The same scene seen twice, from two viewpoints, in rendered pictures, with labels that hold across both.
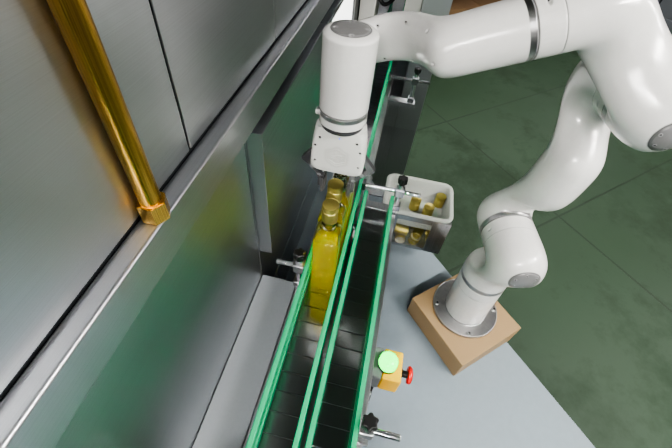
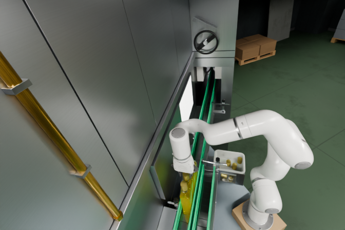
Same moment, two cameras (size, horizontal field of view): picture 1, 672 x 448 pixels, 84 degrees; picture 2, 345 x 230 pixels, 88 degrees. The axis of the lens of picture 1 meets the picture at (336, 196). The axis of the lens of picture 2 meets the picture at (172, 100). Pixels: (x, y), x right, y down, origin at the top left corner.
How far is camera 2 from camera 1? 0.37 m
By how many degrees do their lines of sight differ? 14
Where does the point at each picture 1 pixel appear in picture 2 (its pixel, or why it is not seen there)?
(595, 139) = not seen: hidden behind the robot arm
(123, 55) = (108, 180)
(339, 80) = (176, 149)
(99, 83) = (102, 198)
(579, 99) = not seen: hidden behind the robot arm
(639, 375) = not seen: outside the picture
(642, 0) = (274, 122)
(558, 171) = (271, 168)
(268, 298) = (166, 217)
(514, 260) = (265, 202)
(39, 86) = (89, 205)
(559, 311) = (324, 203)
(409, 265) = (231, 190)
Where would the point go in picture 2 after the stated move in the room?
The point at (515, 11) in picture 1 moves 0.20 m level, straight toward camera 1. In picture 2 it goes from (231, 127) to (213, 170)
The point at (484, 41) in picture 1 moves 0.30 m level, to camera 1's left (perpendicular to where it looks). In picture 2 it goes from (222, 136) to (149, 135)
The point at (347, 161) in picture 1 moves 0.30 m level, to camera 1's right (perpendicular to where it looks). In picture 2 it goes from (186, 169) to (251, 172)
